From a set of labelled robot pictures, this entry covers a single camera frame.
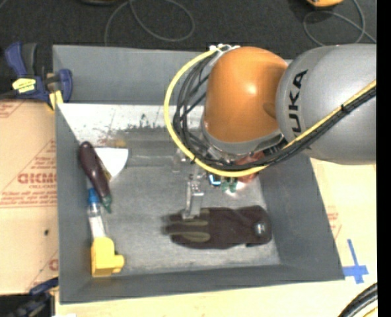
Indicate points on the purple toy eggplant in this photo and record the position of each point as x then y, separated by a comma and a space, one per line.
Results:
94, 172

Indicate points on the grey metal bin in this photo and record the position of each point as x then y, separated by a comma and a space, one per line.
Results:
142, 183

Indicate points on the black cylinder on white bracket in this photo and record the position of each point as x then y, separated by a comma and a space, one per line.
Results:
236, 187

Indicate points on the brown cardboard board, red print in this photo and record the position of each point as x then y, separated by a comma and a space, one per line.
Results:
23, 230

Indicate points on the white fan-shaped piece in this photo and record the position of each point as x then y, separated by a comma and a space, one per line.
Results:
114, 160

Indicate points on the black glove with olive stripes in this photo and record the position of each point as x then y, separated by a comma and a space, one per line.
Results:
225, 228

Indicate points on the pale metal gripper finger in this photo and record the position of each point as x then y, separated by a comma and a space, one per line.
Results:
179, 161
193, 200

